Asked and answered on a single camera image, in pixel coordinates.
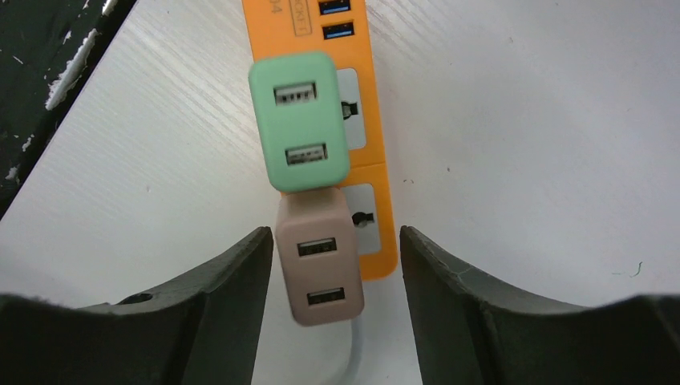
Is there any green adapter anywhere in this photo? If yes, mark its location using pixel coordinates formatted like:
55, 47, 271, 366
249, 51, 350, 193

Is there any orange power strip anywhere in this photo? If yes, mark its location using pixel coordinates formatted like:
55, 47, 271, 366
242, 0, 399, 281

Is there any pink adapter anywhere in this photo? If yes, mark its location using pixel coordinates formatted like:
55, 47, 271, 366
274, 188, 365, 326

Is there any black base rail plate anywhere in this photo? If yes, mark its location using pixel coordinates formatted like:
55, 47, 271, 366
1, 1, 135, 213

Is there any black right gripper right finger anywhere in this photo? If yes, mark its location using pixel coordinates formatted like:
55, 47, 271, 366
399, 226, 679, 384

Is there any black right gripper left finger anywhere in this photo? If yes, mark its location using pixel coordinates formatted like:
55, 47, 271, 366
1, 227, 273, 384

